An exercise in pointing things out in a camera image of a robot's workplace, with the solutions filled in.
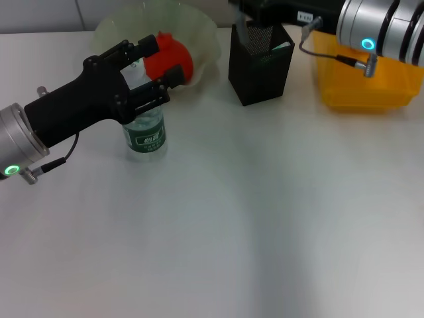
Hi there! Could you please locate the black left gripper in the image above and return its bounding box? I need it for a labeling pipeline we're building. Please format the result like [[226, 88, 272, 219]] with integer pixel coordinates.
[[24, 34, 186, 149]]

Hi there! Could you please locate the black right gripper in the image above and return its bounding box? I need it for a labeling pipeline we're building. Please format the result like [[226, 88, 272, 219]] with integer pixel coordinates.
[[228, 0, 345, 34]]

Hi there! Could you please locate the red toy fruit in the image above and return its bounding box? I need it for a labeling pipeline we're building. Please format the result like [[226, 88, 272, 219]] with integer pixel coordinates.
[[144, 31, 195, 83]]

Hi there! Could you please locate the clear green-label water bottle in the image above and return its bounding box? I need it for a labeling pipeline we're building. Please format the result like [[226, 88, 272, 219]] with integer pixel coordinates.
[[121, 61, 166, 162]]

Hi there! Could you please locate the translucent wavy fruit bowl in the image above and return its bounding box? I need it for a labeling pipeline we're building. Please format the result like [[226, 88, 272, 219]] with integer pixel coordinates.
[[91, 0, 222, 89]]

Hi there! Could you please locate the black mesh pen holder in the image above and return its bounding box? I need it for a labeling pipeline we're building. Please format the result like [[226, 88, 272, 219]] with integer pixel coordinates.
[[227, 21, 295, 107]]

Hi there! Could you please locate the yellow plastic bin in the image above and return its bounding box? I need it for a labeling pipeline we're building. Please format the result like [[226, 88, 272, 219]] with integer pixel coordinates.
[[313, 29, 420, 112]]

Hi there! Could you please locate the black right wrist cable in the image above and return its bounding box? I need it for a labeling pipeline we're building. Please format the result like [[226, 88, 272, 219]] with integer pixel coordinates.
[[299, 16, 379, 78]]

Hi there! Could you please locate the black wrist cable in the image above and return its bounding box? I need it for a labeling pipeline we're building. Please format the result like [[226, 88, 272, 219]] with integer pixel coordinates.
[[299, 16, 379, 78], [18, 132, 80, 185]]

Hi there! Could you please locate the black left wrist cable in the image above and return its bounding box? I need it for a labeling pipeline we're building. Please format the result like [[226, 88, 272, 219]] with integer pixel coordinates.
[[18, 132, 80, 185]]

